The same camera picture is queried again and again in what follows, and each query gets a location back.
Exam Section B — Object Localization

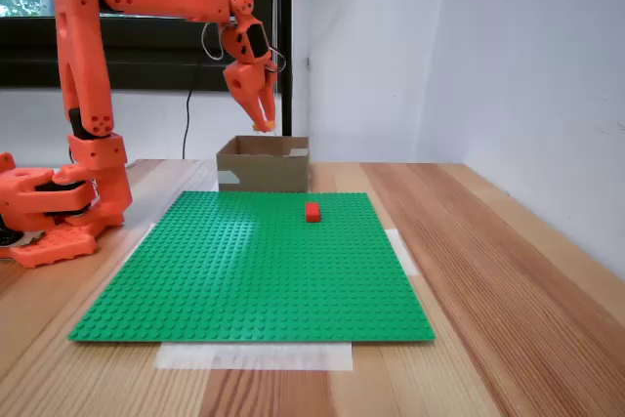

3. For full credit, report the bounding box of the cardboard box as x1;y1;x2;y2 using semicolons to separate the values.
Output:
216;135;312;193

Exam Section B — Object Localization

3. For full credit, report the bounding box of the green lego baseplate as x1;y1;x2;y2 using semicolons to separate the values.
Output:
66;190;437;344

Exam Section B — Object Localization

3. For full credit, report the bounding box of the black framed window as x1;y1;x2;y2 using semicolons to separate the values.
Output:
0;0;294;94

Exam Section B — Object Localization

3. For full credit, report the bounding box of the short white tape strip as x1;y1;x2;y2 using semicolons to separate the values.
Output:
383;229;420;276
116;221;157;267

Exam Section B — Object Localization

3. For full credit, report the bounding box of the wide white tape strip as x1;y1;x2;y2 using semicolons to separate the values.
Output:
153;341;354;372

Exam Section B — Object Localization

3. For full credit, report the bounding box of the black table clamp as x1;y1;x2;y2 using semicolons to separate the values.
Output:
0;216;35;250

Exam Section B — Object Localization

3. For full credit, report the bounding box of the black power cable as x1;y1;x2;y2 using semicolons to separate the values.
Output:
182;0;227;160

